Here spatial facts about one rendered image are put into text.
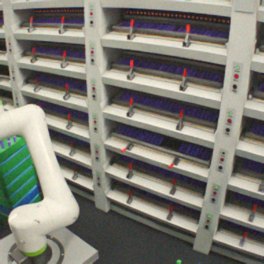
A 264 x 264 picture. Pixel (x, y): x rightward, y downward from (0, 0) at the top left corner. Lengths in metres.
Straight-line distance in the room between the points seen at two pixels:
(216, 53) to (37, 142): 0.79
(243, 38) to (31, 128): 0.89
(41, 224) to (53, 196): 0.12
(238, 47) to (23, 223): 1.03
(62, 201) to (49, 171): 0.13
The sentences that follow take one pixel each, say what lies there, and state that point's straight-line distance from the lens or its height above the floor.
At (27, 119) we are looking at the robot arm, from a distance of 1.18.
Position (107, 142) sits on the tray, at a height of 0.53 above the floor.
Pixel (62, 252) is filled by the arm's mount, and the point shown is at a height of 0.34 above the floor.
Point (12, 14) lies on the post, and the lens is 1.89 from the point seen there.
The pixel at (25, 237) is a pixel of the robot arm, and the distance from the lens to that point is 1.13.
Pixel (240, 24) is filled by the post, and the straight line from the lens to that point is 1.11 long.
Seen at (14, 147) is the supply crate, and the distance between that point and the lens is 1.70.
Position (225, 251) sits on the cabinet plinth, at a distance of 1.71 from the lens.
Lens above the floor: 1.32
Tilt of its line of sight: 28 degrees down
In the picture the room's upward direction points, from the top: 1 degrees clockwise
